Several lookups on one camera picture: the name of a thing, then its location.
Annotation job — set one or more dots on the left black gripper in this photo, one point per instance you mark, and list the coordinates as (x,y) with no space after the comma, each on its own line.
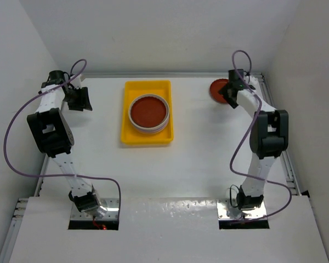
(83,102)

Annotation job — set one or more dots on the pink plate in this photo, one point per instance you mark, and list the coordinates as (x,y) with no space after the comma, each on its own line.
(150,130)

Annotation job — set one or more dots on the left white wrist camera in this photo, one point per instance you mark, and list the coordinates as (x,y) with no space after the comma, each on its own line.
(77,82)

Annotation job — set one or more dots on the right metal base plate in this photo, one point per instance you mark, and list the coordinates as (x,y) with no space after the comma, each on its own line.
(227,213)

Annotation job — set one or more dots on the metal base plate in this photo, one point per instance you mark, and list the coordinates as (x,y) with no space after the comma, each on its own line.
(227,213)
(108,211)

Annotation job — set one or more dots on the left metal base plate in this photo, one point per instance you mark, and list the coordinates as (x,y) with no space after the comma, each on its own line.
(108,211)

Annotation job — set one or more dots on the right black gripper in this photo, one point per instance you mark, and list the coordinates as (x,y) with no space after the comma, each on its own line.
(223,92)

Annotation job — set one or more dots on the red fluted dish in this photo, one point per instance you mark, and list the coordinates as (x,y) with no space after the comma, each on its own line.
(148,112)
(214,89)

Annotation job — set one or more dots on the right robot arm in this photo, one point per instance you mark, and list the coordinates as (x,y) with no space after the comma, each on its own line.
(268,137)

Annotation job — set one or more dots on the cream white plate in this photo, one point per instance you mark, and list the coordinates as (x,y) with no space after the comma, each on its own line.
(153,95)

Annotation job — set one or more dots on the yellow plastic bin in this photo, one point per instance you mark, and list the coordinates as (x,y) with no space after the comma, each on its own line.
(134,89)

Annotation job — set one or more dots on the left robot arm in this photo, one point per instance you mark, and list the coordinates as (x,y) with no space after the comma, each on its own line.
(54,137)

